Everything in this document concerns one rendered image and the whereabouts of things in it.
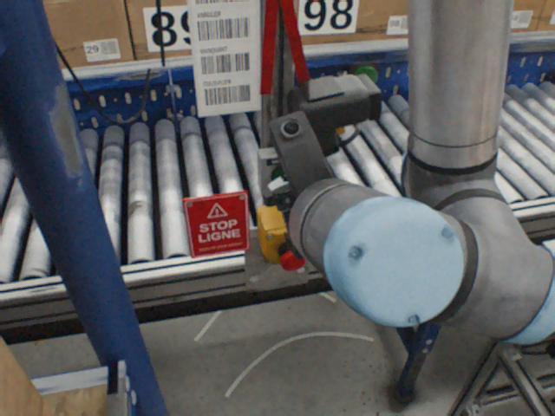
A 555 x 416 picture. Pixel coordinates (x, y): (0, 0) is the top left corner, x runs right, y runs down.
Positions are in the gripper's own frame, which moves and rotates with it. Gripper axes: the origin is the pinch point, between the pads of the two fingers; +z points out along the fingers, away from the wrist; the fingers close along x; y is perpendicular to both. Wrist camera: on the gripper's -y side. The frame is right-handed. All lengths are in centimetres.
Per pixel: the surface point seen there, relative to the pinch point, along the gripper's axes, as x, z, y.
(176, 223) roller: -18.1, 25.1, 5.7
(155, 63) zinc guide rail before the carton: -12, 56, -28
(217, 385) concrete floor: -28, 67, 67
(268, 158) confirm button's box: -1.0, 0.3, -3.5
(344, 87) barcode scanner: 10.3, -6.4, -9.8
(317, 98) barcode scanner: 6.2, -7.4, -9.6
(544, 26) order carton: 101, 59, -7
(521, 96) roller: 85, 54, 10
